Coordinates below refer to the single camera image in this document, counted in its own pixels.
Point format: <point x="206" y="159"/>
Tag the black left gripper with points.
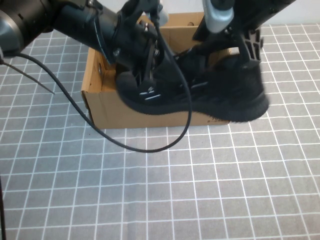
<point x="132" y="37"/>

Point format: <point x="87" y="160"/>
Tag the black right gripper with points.
<point x="225" y="40"/>

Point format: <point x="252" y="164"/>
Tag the black knit sneaker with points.
<point x="225" y="97"/>

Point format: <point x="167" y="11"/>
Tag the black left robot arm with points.
<point x="62" y="17"/>

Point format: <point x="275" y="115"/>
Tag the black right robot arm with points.
<point x="262" y="10"/>

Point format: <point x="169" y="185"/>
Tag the brown cardboard shoe box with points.
<point x="140" y="120"/>

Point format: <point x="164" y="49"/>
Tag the grey white-checked tablecloth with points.
<point x="175" y="190"/>

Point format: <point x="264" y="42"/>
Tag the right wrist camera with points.
<point x="220" y="17"/>

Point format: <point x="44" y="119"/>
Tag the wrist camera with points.
<point x="163" y="18"/>
<point x="220" y="17"/>

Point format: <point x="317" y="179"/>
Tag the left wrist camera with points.
<point x="163" y="18"/>

